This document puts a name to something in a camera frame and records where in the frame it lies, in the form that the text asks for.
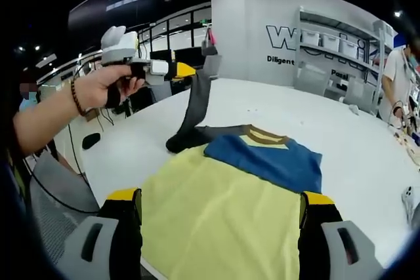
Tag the pile of beige items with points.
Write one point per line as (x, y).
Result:
(407, 144)

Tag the white box on rack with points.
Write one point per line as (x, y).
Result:
(382, 27)

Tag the white storage bin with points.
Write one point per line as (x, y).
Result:
(349, 49)
(330, 42)
(311, 38)

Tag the grey chair backrest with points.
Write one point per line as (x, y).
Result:
(311, 78)
(357, 94)

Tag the grey mesh chair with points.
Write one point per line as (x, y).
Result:
(62, 224)

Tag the person's left hand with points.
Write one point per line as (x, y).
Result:
(98, 86)

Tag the grey metal shelving rack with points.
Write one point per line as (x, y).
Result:
(344, 40)

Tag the white controller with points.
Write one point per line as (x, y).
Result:
(411, 204)

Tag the grey hanging bag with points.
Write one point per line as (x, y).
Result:
(210, 48)

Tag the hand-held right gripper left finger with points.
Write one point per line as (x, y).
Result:
(98, 244)

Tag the dark hanging banner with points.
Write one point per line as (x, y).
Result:
(111, 1)

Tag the black oval pad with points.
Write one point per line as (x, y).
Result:
(91, 140)

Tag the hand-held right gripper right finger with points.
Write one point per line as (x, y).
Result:
(334, 247)

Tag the grey office chair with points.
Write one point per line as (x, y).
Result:
(212, 67)

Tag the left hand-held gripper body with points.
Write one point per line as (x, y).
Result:
(118, 48)

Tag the black monitor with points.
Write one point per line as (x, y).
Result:
(187, 55)
(160, 54)

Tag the yellow blue black garment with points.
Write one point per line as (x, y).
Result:
(223, 214)

